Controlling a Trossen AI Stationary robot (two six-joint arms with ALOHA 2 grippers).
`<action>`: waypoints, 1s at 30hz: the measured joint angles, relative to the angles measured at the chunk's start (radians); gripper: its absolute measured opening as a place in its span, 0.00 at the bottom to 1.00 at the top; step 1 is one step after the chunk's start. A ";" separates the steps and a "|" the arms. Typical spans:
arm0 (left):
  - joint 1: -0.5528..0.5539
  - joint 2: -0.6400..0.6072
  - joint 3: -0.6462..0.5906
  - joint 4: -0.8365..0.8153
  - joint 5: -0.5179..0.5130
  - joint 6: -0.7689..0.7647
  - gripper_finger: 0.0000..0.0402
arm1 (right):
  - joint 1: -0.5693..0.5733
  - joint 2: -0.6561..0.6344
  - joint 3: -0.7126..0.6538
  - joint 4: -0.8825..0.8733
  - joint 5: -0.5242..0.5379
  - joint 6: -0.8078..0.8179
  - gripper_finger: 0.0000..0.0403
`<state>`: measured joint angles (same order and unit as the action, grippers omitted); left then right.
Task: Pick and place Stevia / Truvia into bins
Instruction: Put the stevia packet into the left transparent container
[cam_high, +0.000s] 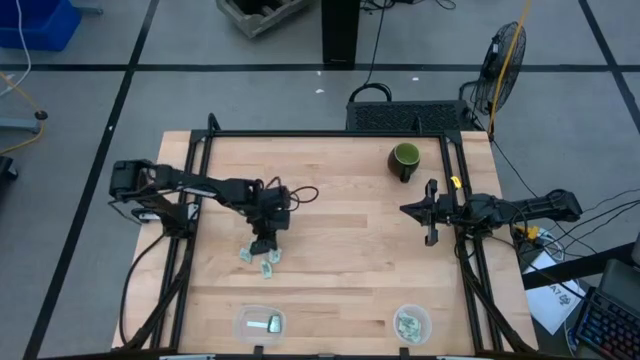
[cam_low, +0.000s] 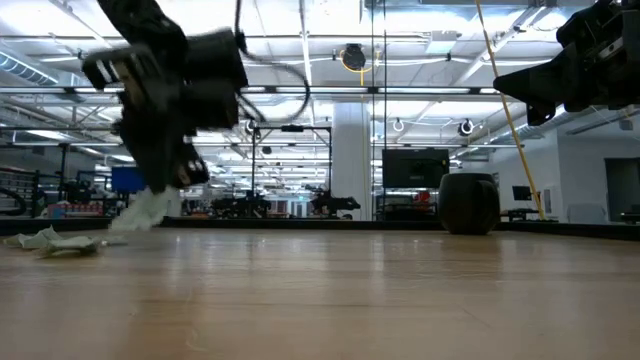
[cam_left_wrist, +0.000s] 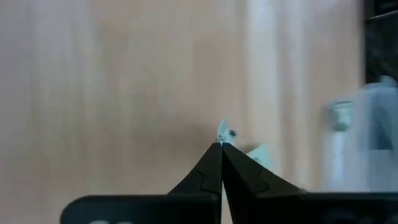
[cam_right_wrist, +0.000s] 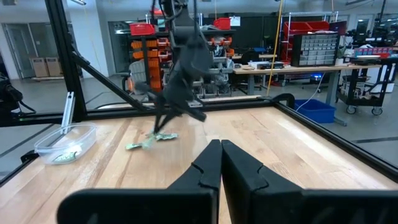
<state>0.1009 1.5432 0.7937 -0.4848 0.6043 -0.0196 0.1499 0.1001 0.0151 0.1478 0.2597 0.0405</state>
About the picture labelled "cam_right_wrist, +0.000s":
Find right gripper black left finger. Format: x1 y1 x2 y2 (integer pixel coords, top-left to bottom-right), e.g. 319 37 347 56
57 139 222 224

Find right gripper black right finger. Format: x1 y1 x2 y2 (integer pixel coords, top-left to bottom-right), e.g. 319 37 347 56
221 139 398 224

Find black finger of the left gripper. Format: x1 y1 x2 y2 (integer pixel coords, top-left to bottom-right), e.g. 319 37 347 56
157 111 181 131
154 104 164 134

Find clear plastic container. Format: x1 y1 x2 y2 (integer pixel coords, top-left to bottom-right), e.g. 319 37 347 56
34 123 98 166

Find large red shelf bins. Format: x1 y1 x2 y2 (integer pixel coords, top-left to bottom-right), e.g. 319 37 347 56
282 21 331 41

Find orange bin rack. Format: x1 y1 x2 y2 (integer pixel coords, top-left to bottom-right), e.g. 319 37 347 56
130 37 172 93

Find grey bin rack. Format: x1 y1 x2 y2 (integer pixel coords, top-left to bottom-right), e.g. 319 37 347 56
201 34 236 98

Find grey office chair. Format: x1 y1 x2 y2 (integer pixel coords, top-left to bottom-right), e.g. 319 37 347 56
121 59 147 94

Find red plastic bin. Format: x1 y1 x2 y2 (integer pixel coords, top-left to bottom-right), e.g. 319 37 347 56
213 17 232 31
129 22 155 36

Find silver aluminium bar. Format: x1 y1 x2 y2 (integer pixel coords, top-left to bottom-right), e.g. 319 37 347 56
61 91 76 135

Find black flat device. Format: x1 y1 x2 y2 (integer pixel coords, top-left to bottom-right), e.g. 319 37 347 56
248 60 285 70

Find blue plastic bin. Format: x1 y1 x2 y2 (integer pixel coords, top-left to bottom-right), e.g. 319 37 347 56
294 98 337 124

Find black clamp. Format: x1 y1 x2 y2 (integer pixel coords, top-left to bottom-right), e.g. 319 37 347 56
20 149 40 164
272 93 296 110

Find cardboard box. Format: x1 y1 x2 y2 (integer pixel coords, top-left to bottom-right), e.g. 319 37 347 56
30 57 49 78
45 57 63 77

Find long wooden workbench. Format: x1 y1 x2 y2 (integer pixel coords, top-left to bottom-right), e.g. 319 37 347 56
232 63 382 105

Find grey small-drawer cabinet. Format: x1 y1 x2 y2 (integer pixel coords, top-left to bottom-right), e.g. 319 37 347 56
291 32 340 67

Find black wheeled cart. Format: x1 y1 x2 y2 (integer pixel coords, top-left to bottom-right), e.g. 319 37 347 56
335 57 397 116

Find pink blue patterned box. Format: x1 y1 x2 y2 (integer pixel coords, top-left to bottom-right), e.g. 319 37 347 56
354 46 394 58

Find yellow hanging cord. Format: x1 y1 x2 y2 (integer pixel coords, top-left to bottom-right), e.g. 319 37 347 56
266 0 285 98

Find black aluminium table frame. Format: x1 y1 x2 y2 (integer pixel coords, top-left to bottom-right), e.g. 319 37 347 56
0 0 398 184

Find white cable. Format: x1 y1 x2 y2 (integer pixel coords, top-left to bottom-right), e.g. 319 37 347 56
295 72 326 110

